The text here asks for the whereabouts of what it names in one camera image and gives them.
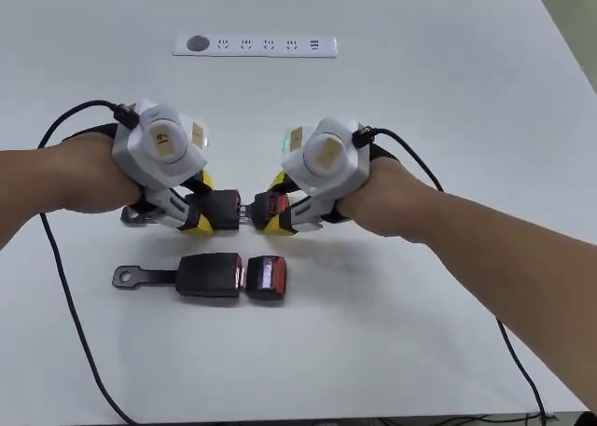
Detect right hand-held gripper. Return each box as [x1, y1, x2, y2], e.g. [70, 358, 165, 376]
[262, 116, 372, 237]

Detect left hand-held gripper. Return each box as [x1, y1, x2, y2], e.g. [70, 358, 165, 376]
[110, 98, 217, 234]

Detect black red seat belt tongue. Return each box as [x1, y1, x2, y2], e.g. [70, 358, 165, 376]
[244, 254, 289, 305]
[239, 191, 294, 232]

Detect black seat belt buckle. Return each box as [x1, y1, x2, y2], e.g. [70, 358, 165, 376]
[119, 188, 244, 232]
[111, 253, 245, 299]

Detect person's left forearm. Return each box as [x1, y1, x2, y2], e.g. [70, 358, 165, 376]
[0, 139, 97, 252]

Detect person's right forearm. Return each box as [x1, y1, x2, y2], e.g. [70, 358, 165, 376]
[396, 178, 597, 411]

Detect person's left hand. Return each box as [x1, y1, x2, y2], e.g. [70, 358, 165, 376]
[61, 122, 156, 215]

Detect person's right hand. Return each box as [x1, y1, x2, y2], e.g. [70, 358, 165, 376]
[332, 139, 423, 226]

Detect white power strip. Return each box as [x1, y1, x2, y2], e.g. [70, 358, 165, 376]
[173, 33, 339, 59]

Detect black cable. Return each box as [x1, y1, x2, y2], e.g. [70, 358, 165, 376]
[36, 100, 140, 426]
[352, 125, 549, 420]

